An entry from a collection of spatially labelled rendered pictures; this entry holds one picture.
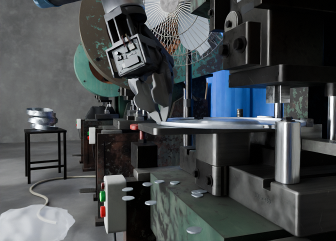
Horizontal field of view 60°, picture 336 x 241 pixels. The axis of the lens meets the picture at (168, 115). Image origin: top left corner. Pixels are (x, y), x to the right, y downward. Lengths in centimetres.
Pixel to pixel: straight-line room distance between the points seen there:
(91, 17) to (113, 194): 135
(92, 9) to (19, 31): 552
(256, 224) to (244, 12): 42
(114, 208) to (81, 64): 292
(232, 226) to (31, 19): 716
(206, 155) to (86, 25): 147
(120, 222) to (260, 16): 58
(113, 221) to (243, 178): 39
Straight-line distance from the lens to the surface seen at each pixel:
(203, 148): 59
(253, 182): 50
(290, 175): 45
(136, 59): 49
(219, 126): 46
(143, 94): 54
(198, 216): 49
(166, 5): 143
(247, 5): 66
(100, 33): 191
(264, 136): 64
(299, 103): 89
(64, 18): 740
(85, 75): 358
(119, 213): 79
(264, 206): 49
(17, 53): 732
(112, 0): 57
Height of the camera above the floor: 82
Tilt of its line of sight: 2 degrees down
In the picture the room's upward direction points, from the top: straight up
